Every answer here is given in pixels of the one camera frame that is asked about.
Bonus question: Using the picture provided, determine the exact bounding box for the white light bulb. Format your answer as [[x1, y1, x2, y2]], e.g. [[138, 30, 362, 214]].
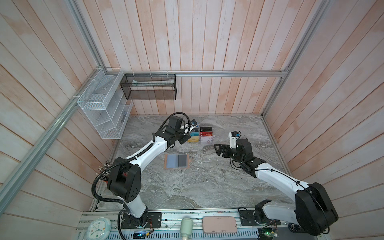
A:
[[180, 218, 194, 240]]

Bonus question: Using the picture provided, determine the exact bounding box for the black corrugated cable hose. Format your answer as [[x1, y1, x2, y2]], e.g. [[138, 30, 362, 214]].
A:
[[90, 140, 154, 240]]

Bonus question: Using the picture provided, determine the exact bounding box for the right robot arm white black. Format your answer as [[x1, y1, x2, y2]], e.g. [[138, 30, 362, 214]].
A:
[[214, 137, 339, 236]]

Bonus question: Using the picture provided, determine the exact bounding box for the bundle of coloured pens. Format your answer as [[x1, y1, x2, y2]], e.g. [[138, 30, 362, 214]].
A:
[[97, 161, 112, 182]]

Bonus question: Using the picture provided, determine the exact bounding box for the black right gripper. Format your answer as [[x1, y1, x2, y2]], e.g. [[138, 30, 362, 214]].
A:
[[214, 143, 243, 165]]

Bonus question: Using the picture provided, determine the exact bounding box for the white analog clock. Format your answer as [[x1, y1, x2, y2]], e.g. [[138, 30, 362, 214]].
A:
[[86, 218, 111, 240]]

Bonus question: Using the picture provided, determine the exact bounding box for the black credit card right column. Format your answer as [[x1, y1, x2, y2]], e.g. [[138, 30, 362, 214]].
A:
[[200, 126, 213, 132]]

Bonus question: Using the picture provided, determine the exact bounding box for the pink rectangular case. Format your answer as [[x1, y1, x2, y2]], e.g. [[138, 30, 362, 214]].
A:
[[202, 216, 238, 234]]

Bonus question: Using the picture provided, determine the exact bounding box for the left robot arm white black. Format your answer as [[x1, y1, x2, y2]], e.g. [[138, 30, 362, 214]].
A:
[[107, 112, 198, 226]]

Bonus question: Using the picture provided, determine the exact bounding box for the red credit card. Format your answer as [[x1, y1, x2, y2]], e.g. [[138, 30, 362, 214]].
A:
[[200, 132, 213, 137]]

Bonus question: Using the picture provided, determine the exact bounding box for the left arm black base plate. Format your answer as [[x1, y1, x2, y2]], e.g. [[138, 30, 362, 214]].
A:
[[120, 211, 162, 229]]

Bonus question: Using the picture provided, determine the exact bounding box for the white wire mesh shelf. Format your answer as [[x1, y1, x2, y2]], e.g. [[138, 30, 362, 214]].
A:
[[78, 68, 133, 140]]

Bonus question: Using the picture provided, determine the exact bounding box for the black stapler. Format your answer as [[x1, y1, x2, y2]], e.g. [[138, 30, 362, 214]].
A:
[[288, 223, 306, 234]]

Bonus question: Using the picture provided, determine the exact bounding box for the black mesh basket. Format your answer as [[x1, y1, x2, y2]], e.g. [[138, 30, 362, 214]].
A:
[[120, 73, 177, 101]]

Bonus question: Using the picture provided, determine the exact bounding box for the gold credit card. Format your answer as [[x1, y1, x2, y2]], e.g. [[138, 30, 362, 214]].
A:
[[187, 136, 200, 143]]

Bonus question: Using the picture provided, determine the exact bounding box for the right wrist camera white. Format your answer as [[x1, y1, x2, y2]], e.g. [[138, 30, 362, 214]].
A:
[[229, 131, 242, 149]]

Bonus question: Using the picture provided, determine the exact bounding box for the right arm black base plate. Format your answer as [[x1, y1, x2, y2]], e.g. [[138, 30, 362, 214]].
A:
[[238, 207, 281, 227]]

